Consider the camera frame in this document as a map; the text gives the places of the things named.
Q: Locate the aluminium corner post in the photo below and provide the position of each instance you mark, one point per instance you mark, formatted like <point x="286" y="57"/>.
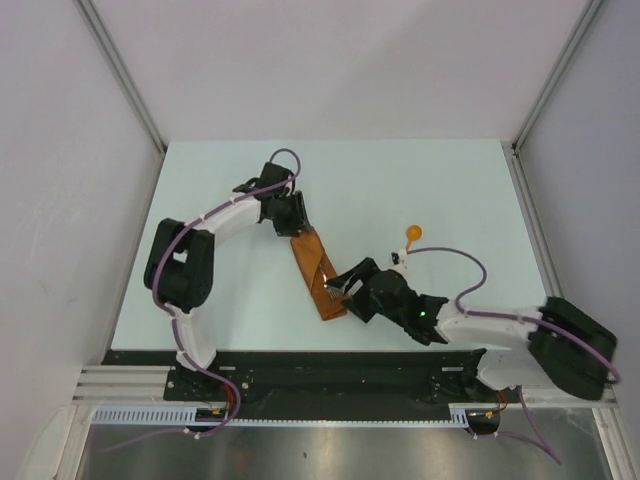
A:
<point x="578" y="34"/>
<point x="115" y="61"/>

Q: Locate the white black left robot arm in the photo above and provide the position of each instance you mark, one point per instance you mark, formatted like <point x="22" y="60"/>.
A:
<point x="180" y="268"/>

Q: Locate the left aluminium corner post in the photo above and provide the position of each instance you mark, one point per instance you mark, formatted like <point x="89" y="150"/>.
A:
<point x="115" y="61"/>

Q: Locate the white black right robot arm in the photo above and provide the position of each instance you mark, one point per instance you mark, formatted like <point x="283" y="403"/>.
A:
<point x="554" y="344"/>

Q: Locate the right aluminium corner post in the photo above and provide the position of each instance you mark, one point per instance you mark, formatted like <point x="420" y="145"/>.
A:
<point x="578" y="34"/>

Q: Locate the orange-brown cloth napkin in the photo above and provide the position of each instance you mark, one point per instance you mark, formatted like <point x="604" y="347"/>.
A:
<point x="315" y="268"/>

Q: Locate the aluminium front frame rail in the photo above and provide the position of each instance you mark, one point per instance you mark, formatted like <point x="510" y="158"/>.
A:
<point x="145" y="385"/>

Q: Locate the white slotted cable duct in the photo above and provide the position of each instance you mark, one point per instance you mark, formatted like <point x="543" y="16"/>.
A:
<point x="192" y="416"/>

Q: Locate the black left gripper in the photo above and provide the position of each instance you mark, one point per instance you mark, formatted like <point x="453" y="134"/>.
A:
<point x="299" y="219"/>

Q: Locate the right aluminium side rail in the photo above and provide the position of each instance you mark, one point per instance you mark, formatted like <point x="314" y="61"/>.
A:
<point x="533" y="222"/>

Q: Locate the silver metal fork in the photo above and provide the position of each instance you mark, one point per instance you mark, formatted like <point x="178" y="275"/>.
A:
<point x="335" y="287"/>

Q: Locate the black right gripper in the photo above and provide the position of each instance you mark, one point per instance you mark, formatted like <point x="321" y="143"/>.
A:
<point x="347" y="280"/>

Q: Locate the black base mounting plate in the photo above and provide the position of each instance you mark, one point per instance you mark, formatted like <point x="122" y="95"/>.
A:
<point x="366" y="384"/>

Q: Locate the orange plastic spoon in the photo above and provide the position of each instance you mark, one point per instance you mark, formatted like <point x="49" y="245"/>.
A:
<point x="413" y="234"/>

